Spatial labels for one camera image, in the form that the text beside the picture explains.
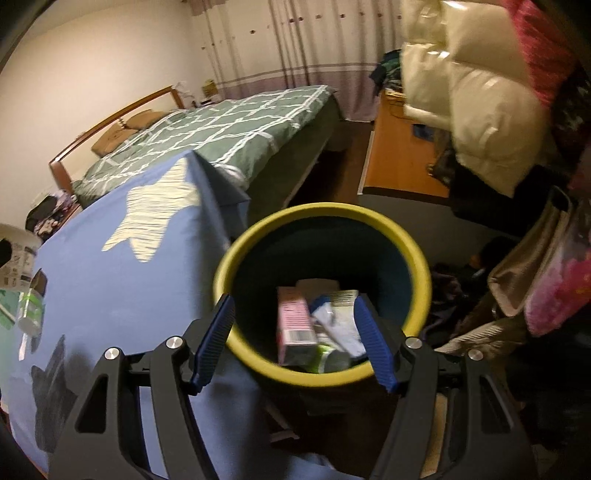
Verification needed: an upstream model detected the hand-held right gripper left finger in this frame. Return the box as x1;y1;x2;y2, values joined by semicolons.
46;294;236;480

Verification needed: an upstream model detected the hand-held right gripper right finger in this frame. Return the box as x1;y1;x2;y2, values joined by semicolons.
353;295;539;480

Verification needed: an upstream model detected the green white plastic bottle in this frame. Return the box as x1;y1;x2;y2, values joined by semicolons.
302;344;355;374
17;287;47;339

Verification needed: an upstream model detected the white squeeze tube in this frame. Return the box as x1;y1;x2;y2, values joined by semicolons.
310;290;371;359

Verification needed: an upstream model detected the pink carton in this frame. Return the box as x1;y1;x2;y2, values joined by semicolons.
276;286;319;366

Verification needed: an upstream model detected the yellow rimmed waste bin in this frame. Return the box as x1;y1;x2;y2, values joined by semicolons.
213;202;433;387

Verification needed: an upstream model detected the dark bag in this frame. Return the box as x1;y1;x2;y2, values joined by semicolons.
25;191;85;244

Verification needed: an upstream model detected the blue star print tablecloth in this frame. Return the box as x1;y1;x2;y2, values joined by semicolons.
0;152;352;480

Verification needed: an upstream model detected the dark clothes heap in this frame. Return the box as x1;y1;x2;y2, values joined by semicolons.
428;234;502;334

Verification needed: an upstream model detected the brown pillow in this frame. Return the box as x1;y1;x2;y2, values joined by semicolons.
126;109;168;131
91;127;140;156

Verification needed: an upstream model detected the beige bag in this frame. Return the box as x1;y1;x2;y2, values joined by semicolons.
487;187;576;320

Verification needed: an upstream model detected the bed with green quilt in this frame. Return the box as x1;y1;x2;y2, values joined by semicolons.
48;84;352;208

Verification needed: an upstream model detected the orange wooden desk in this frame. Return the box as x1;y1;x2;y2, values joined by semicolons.
357;88;459;199

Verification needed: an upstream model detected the pink floral cloth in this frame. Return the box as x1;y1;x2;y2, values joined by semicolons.
525;208;591;337

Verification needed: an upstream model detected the green checked duvet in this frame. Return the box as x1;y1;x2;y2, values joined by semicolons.
74;85;340;197

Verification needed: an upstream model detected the cream puffer jacket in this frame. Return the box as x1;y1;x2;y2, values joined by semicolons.
399;0;557;198

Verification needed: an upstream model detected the dark clothes pile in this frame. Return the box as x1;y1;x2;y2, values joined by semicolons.
369;48;408;92

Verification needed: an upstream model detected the pale curtain with purple band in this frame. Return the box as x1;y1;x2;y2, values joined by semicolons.
185;0;408;121

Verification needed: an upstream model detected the red pink garment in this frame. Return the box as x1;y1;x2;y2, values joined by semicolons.
503;0;580;109

